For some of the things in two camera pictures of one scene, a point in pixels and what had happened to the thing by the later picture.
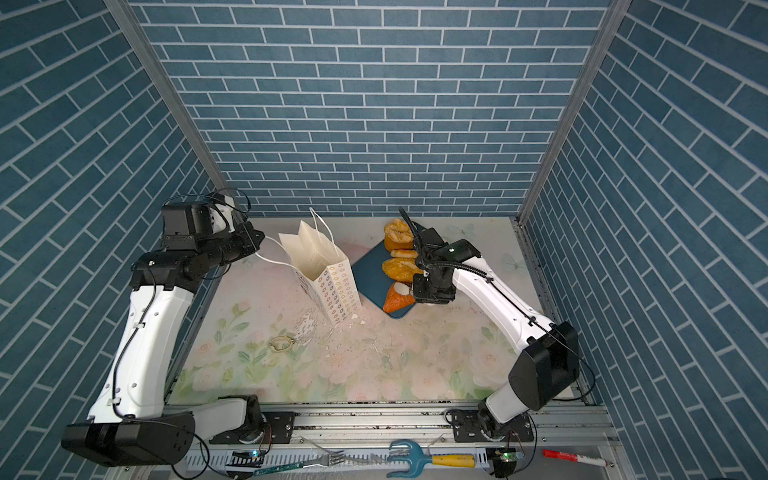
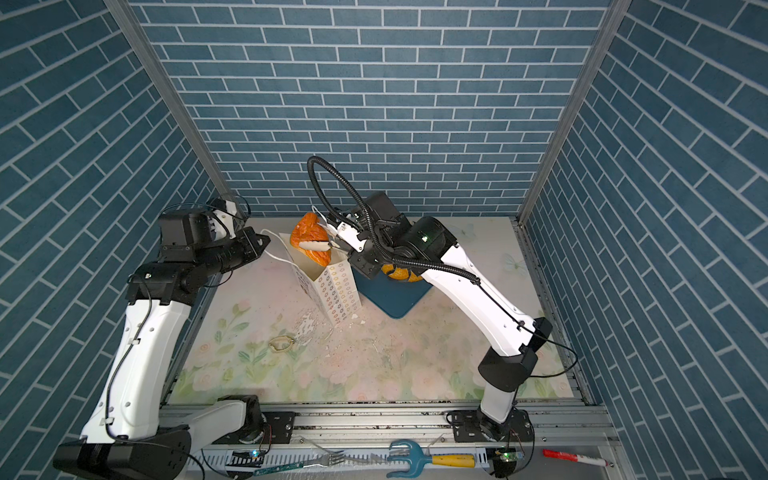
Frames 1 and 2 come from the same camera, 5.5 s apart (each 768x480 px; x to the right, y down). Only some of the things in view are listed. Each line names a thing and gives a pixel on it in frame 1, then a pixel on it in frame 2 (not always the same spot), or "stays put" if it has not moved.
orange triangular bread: [396, 301] -> [308, 229]
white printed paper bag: [323, 270] stays put
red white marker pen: [577, 458] stays put
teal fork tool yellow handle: [417, 458] stays put
